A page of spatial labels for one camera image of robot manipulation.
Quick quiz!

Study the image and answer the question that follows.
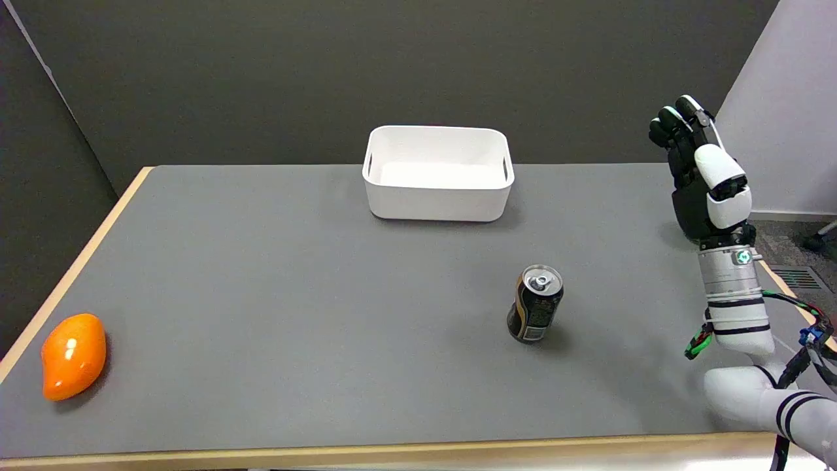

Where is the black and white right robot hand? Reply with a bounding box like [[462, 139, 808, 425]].
[[648, 95, 757, 250]]

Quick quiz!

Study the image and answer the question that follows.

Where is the black beverage can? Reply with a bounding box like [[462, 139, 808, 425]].
[[507, 264, 565, 345]]

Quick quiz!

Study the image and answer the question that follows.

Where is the black chair caster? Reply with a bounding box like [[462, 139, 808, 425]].
[[802, 221, 837, 253]]

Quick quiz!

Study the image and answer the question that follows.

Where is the floor vent grille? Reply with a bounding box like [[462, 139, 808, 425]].
[[772, 269, 823, 291]]

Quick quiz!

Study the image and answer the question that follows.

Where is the white plastic bin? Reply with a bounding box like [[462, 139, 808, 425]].
[[362, 126, 515, 223]]

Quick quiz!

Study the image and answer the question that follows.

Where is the orange mango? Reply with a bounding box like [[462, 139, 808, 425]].
[[41, 313, 107, 402]]

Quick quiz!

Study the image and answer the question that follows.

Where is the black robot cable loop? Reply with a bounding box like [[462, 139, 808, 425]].
[[684, 290, 837, 471]]

